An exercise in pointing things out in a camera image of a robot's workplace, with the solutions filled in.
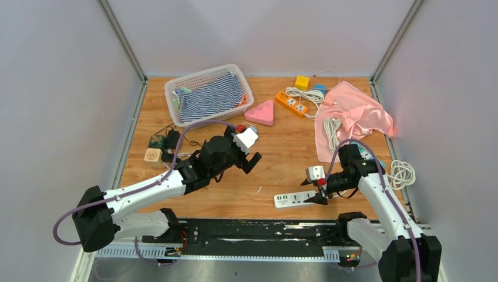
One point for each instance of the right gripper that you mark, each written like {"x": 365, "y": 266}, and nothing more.
{"x": 319, "y": 198}

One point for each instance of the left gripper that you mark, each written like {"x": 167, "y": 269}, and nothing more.
{"x": 244, "y": 163}

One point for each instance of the white power strip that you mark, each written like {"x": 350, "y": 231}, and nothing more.
{"x": 296, "y": 199}

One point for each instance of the blue plug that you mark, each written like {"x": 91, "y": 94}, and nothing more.
{"x": 253, "y": 127}

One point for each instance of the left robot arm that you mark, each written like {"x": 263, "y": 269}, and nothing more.
{"x": 104, "y": 216}

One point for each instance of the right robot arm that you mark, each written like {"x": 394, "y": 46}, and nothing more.
{"x": 401, "y": 250}

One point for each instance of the beige wooden cube socket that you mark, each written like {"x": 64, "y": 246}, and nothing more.
{"x": 153, "y": 158}

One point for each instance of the green patterned cube socket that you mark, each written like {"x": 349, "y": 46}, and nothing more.
{"x": 157, "y": 142}

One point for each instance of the yellow cube socket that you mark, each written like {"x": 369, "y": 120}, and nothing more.
{"x": 302, "y": 83}

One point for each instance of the small blue cube socket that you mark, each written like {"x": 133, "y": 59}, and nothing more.
{"x": 320, "y": 88}

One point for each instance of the pink triangular power strip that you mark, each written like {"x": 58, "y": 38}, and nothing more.
{"x": 262, "y": 114}

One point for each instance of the teal power strip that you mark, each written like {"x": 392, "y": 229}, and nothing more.
{"x": 366, "y": 154}

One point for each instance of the orange power strip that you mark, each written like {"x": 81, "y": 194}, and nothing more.
{"x": 291, "y": 104}

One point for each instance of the blue white striped cloth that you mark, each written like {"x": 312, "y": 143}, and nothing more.
{"x": 223, "y": 94}

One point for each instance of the white plastic basket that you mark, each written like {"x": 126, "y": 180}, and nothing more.
{"x": 201, "y": 78}

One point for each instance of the pink cloth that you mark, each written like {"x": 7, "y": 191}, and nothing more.
{"x": 359, "y": 114}

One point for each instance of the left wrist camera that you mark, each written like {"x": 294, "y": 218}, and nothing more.
{"x": 246, "y": 139}

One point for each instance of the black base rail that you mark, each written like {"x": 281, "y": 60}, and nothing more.
{"x": 257, "y": 238}

